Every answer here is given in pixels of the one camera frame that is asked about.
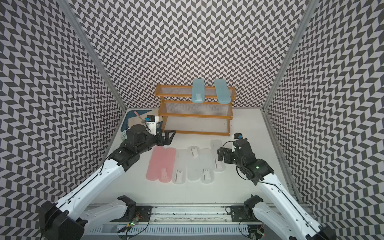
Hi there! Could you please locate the teal pencil case plain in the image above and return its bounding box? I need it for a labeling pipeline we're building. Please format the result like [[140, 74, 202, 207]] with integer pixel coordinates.
[[215, 79, 232, 104]]

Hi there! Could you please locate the pink handled spoon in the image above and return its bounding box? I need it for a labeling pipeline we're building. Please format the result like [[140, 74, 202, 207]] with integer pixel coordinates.
[[134, 111, 145, 123]]

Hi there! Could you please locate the orange three-tier wire shelf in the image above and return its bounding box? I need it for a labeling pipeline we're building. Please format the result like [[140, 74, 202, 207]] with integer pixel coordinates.
[[155, 84, 237, 136]]

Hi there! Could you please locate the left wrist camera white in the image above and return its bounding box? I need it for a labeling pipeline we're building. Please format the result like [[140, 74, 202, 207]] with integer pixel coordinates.
[[145, 115, 159, 136]]

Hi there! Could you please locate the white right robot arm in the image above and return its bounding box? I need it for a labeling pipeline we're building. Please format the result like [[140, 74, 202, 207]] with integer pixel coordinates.
[[217, 137, 337, 240]]

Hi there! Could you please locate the pink pencil case labelled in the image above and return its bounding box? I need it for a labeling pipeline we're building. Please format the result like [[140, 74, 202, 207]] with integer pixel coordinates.
[[159, 147, 177, 183]]

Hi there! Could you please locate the aluminium corner post left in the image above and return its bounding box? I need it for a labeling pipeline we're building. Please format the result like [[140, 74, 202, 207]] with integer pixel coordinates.
[[56, 0, 127, 112]]

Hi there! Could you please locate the pink pencil case left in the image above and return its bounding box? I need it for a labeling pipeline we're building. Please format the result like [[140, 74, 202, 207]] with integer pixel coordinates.
[[146, 146, 165, 181]]

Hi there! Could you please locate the white pencil case labelled left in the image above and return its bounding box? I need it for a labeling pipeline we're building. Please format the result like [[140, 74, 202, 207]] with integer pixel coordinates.
[[172, 149, 189, 185]]

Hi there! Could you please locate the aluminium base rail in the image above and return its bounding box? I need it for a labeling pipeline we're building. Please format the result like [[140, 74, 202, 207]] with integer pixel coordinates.
[[83, 203, 293, 240]]

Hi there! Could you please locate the white pencil case labelled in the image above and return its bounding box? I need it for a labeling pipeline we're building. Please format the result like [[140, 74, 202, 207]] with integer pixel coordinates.
[[198, 149, 214, 184], [172, 149, 189, 185]]

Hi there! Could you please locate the dark blue tray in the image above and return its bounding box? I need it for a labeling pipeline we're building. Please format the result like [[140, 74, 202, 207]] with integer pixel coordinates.
[[120, 109, 159, 133]]

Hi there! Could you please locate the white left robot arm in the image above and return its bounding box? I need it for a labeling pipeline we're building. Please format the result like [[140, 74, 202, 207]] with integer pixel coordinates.
[[38, 125, 176, 240]]

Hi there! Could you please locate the white pencil case upper label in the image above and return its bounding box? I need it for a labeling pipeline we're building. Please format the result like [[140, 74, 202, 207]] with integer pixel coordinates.
[[187, 146, 200, 181]]

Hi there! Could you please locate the frosted white pencil case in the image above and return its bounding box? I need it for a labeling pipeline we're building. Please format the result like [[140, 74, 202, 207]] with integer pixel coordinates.
[[211, 140, 226, 173]]

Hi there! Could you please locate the beige cloth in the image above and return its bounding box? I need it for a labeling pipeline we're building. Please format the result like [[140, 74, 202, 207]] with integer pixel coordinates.
[[128, 113, 163, 129]]

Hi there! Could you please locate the aluminium corner post right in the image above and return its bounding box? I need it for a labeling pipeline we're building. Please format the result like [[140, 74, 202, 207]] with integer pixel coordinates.
[[262, 0, 319, 111]]

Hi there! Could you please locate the aluminium corner post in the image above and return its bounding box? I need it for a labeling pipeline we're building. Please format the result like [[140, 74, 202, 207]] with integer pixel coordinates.
[[262, 0, 319, 111], [56, 0, 127, 112]]

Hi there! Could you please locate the white pencil case labelled middle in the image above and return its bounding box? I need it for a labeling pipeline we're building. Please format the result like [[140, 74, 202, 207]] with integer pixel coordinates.
[[198, 149, 214, 184]]

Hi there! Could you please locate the teal pencil case labelled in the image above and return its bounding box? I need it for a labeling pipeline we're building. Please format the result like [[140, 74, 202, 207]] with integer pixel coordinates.
[[192, 79, 205, 104]]

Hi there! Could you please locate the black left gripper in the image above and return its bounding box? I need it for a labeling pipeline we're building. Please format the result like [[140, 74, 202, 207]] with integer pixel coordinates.
[[137, 128, 176, 155]]

